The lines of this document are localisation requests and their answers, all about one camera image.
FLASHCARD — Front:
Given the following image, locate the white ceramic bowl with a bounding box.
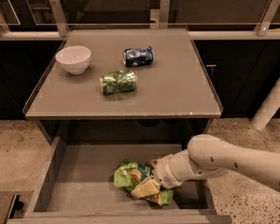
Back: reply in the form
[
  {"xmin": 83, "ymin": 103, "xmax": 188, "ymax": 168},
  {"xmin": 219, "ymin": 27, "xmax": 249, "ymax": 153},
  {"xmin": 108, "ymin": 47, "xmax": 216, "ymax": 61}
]
[{"xmin": 55, "ymin": 45, "xmax": 91, "ymax": 74}]

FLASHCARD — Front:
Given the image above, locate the green crushed soda can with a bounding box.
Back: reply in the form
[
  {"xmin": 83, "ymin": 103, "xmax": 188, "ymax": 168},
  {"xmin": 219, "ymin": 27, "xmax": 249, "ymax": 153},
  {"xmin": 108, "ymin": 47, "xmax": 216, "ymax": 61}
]
[{"xmin": 100, "ymin": 69, "xmax": 137, "ymax": 95}]

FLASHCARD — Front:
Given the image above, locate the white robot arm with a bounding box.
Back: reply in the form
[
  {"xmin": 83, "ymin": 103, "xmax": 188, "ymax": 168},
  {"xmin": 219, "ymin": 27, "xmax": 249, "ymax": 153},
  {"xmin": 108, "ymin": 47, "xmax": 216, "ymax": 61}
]
[{"xmin": 131, "ymin": 134, "xmax": 280, "ymax": 202}]

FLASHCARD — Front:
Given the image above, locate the grey counter cabinet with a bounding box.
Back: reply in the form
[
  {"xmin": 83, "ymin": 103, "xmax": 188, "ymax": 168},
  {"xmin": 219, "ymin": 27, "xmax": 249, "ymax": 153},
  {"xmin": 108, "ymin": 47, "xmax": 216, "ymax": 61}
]
[{"xmin": 22, "ymin": 27, "xmax": 224, "ymax": 147}]

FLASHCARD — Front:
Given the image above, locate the green rice chip bag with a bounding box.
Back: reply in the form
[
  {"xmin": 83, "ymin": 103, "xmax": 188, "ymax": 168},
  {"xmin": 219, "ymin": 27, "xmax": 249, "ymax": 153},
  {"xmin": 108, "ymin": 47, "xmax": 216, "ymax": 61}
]
[{"xmin": 114, "ymin": 159, "xmax": 174, "ymax": 207}]

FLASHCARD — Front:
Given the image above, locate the metal railing frame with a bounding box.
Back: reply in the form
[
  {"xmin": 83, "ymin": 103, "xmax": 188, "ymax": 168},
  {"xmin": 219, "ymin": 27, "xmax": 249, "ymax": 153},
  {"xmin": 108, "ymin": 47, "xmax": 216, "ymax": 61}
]
[{"xmin": 0, "ymin": 0, "xmax": 280, "ymax": 40}]

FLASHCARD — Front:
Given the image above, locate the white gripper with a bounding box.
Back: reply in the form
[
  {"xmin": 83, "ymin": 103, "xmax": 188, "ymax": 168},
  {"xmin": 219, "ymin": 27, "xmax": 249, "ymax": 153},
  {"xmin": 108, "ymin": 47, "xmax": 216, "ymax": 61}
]
[{"xmin": 131, "ymin": 154, "xmax": 182, "ymax": 199}]

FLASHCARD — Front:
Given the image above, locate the open grey top drawer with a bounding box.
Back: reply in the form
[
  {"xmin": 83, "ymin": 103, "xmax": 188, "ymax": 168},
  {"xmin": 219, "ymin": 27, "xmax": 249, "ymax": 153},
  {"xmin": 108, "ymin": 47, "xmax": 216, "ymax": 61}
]
[{"xmin": 7, "ymin": 138, "xmax": 232, "ymax": 224}]

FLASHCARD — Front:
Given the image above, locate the blue crushed soda can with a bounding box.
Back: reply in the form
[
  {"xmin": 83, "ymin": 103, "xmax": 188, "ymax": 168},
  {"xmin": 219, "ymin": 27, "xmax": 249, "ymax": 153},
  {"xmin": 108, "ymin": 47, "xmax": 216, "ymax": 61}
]
[{"xmin": 122, "ymin": 46, "xmax": 154, "ymax": 67}]

